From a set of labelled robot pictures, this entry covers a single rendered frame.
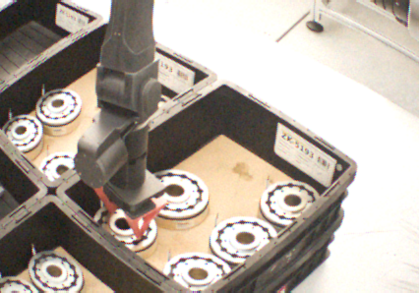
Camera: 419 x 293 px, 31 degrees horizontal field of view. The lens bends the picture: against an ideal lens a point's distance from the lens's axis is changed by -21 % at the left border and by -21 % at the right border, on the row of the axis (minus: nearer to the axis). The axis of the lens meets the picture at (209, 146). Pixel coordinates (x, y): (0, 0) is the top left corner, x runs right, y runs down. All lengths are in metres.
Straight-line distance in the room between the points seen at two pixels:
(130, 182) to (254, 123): 0.32
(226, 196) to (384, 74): 1.95
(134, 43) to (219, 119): 0.46
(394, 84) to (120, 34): 2.27
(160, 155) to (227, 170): 0.11
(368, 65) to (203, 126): 1.89
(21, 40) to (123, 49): 0.75
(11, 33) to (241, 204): 0.74
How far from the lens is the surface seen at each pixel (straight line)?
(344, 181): 1.34
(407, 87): 3.28
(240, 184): 1.45
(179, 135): 1.45
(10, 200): 1.40
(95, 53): 1.67
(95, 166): 1.12
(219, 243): 1.31
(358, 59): 3.33
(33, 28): 1.85
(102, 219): 1.33
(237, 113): 1.49
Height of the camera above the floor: 1.82
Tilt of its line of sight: 41 degrees down
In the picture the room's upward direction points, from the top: 6 degrees clockwise
